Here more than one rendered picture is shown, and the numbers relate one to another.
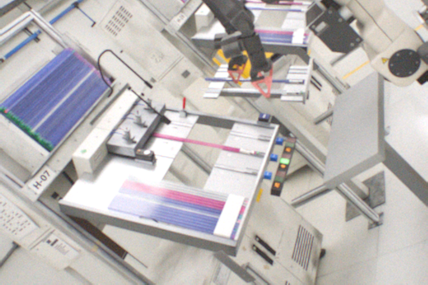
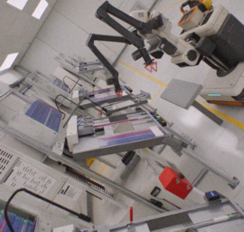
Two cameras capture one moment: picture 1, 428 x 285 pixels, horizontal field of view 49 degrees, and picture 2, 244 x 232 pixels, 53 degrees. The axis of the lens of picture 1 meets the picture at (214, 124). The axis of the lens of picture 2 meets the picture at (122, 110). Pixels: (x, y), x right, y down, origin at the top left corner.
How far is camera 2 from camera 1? 120 cm
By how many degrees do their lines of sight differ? 32
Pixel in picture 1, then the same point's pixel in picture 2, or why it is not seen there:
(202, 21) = (76, 100)
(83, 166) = (72, 140)
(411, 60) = (194, 53)
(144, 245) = not seen: outside the picture
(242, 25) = (141, 42)
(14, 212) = (41, 176)
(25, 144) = (45, 130)
